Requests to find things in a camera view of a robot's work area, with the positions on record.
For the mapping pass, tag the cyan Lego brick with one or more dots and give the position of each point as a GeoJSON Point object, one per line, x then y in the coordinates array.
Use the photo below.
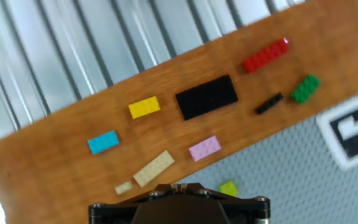
{"type": "Point", "coordinates": [103, 142]}

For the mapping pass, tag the grey Lego baseplate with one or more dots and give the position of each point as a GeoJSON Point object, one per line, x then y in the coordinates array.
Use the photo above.
{"type": "Point", "coordinates": [291, 174]}

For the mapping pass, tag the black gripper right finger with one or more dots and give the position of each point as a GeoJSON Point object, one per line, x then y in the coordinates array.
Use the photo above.
{"type": "Point", "coordinates": [244, 203]}

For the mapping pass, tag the yellow Lego brick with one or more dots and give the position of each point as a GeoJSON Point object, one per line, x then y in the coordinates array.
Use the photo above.
{"type": "Point", "coordinates": [144, 107]}

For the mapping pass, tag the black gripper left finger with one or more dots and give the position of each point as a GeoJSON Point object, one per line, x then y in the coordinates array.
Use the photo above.
{"type": "Point", "coordinates": [120, 203]}

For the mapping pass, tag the small lime Lego brick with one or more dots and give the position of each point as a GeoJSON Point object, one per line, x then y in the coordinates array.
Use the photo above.
{"type": "Point", "coordinates": [228, 188]}

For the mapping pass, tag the narrow black Lego plate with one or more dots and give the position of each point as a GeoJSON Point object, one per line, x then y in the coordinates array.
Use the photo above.
{"type": "Point", "coordinates": [269, 103]}

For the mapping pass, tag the black white fiducial marker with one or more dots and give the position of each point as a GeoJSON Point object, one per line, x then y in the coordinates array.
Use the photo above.
{"type": "Point", "coordinates": [354, 146]}

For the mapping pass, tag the long tan Lego plate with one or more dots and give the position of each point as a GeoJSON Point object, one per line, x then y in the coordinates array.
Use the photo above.
{"type": "Point", "coordinates": [153, 168]}

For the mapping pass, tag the large black Lego plate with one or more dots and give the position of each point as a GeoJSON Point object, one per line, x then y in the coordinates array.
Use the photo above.
{"type": "Point", "coordinates": [206, 97]}

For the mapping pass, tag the green Lego brick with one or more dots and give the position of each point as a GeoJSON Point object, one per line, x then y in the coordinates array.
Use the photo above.
{"type": "Point", "coordinates": [305, 88]}

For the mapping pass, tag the wood grain table mat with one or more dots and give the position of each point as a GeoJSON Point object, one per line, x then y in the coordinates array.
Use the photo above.
{"type": "Point", "coordinates": [57, 171]}

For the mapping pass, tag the red Lego brick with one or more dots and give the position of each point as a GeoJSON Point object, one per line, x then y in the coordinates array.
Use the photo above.
{"type": "Point", "coordinates": [265, 56]}

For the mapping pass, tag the pink Lego brick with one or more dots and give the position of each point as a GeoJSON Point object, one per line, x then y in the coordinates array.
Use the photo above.
{"type": "Point", "coordinates": [204, 148]}

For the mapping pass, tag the small tan Lego piece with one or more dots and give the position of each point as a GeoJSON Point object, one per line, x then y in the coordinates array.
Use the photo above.
{"type": "Point", "coordinates": [123, 187]}

